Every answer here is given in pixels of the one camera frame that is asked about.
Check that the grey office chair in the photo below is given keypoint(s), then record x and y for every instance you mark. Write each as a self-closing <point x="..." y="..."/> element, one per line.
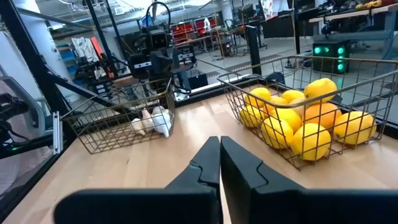
<point x="28" y="96"/>

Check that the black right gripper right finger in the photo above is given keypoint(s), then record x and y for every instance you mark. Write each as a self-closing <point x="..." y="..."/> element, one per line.
<point x="264" y="202"/>

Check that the silver metal bracket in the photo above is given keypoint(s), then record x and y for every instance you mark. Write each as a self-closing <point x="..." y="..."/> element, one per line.
<point x="57" y="133"/>

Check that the wooden top workbench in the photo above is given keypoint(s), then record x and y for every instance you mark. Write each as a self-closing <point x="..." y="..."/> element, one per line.
<point x="348" y="14"/>

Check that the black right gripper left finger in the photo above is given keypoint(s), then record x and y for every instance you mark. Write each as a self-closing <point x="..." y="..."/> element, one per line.
<point x="174" y="202"/>

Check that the red storage rack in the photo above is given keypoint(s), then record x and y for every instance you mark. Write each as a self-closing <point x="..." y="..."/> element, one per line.
<point x="189" y="29"/>

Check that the black computer green lights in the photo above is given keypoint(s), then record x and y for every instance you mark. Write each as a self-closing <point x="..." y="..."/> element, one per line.
<point x="331" y="57"/>

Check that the large white garlic bulb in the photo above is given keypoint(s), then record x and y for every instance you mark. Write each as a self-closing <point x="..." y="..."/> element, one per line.
<point x="162" y="121"/>

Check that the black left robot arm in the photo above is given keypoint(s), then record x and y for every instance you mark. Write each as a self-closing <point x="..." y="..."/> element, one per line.
<point x="186" y="57"/>

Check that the orange lemon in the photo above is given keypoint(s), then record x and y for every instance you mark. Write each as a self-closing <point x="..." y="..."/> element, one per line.
<point x="275" y="102"/>
<point x="321" y="113"/>

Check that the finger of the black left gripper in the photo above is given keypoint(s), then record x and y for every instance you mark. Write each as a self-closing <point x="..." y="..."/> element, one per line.
<point x="174" y="60"/>
<point x="163" y="62"/>

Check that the pale yellow lemon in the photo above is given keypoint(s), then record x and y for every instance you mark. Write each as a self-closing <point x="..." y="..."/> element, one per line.
<point x="298" y="106"/>

